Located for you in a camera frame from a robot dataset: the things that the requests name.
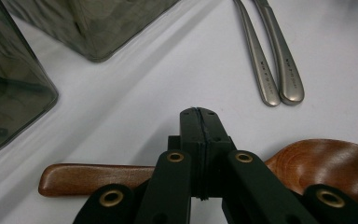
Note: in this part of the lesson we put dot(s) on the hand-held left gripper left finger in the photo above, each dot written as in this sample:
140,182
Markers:
191,140

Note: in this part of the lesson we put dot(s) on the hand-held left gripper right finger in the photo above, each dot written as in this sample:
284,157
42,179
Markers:
216,140

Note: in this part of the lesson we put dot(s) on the metal fork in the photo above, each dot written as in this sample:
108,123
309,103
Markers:
261,71
286,71

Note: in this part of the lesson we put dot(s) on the brown wooden spoon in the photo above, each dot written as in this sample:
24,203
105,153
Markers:
90,179

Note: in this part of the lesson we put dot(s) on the smoky transparent plastic bin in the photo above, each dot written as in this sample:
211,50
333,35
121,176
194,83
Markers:
93,28
9,93

